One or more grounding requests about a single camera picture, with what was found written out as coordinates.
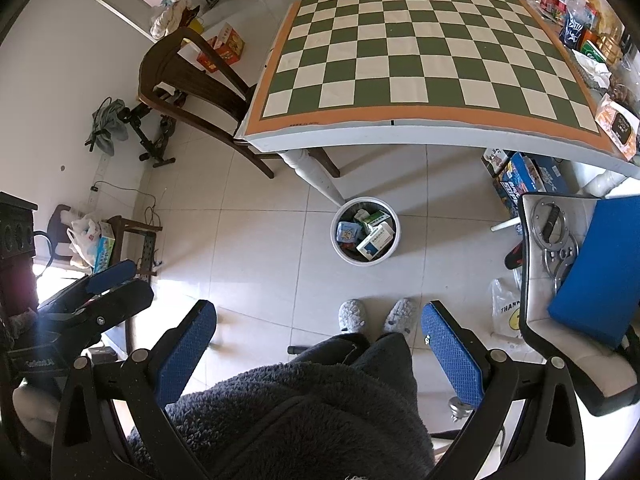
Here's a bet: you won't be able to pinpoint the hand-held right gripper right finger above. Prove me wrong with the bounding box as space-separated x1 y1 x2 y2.
420 300 586 480

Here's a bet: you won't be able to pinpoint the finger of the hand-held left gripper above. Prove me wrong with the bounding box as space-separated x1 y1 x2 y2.
37 279 155 349
42 259 139 311

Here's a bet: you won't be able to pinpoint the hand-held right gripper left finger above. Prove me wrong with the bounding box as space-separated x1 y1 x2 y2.
50 299 218 480

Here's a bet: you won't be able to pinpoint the white round trash bin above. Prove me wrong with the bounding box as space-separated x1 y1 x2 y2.
330 197 401 265

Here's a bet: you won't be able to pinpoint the white box with blue label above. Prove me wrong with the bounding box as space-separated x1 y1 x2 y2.
356 223 396 261

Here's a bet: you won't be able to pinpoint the green paper box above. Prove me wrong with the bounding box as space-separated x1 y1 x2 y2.
360 209 392 234

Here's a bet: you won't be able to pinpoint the blue cartoon box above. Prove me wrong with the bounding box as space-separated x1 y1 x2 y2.
337 220 365 251

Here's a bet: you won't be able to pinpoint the blue and white box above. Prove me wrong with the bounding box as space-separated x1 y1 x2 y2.
95 235 119 274

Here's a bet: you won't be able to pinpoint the brown wooden stool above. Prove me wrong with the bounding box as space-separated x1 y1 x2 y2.
107 215 164 277

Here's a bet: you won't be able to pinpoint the white crumpled plastic bag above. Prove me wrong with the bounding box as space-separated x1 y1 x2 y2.
67 212 109 269

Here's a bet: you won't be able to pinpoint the person's right grey slipper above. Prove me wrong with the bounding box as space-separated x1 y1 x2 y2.
383 297 420 336

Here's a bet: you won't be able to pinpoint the person's grey slipper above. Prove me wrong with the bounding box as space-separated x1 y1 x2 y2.
337 299 367 333
383 297 420 336

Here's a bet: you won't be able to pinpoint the white smiley plastic bag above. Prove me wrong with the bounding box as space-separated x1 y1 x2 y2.
490 278 532 347

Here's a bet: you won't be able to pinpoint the black rimmed white chair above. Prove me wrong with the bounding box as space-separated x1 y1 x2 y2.
517 192 640 417

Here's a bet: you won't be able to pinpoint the person's left grey slipper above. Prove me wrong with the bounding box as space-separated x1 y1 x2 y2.
337 299 367 333

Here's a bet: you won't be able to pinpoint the dark cabinet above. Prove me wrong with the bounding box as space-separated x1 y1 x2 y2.
0 191 40 311

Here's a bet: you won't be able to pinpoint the red and black flip flop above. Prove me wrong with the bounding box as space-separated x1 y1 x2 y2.
504 240 526 272

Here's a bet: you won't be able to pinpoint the black pedal exerciser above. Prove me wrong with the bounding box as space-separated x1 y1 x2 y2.
122 105 177 169

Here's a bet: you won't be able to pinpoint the black bin liner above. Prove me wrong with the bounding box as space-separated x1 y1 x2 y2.
334 201 397 262

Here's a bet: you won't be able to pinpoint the grey cloth bag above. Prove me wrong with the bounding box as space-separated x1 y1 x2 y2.
85 99 132 157

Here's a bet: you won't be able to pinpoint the metal rings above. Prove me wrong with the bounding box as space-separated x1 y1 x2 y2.
530 197 581 297

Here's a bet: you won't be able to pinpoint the blue cushion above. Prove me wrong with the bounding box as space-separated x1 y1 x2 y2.
547 196 640 351

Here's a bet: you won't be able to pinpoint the blue printed carton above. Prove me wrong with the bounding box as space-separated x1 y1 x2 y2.
492 152 571 218

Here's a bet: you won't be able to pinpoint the white and black gift box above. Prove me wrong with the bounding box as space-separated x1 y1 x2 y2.
481 147 518 178

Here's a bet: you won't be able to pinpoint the dark wooden chair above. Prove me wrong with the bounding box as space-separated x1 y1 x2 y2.
137 26 341 179

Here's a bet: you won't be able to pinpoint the white table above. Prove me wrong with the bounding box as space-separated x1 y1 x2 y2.
235 0 640 206

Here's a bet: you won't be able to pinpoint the red and yellow boxes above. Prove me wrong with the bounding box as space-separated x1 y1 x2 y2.
196 22 246 74

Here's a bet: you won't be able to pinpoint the pile of clothes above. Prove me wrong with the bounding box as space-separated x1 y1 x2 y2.
150 0 201 41

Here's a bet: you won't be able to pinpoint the orange snack packet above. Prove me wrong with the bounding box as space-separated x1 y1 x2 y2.
595 94 640 162

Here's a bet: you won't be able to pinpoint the green checkered tablecloth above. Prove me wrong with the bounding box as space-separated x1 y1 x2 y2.
247 0 640 162

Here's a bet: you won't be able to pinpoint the clear crumpled plastic bag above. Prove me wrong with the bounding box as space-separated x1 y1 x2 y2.
570 50 615 92

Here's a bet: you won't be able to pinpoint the green snack box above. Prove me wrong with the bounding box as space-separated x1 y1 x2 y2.
580 40 611 66

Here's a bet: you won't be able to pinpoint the blue snack bag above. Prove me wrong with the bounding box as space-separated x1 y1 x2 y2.
560 10 589 49

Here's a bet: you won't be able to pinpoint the yellow bread packets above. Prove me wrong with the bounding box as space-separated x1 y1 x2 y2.
582 0 627 37

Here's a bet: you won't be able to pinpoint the black frame chair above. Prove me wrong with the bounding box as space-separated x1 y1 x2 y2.
32 204 77 262

